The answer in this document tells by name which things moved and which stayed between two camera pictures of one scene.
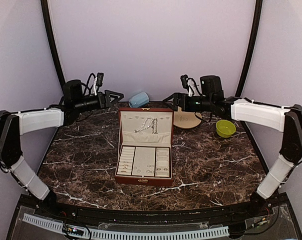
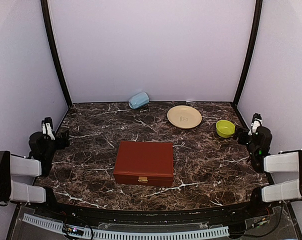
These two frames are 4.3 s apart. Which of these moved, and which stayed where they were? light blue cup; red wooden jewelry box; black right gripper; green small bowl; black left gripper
Moved: black left gripper; black right gripper; red wooden jewelry box
Stayed: light blue cup; green small bowl
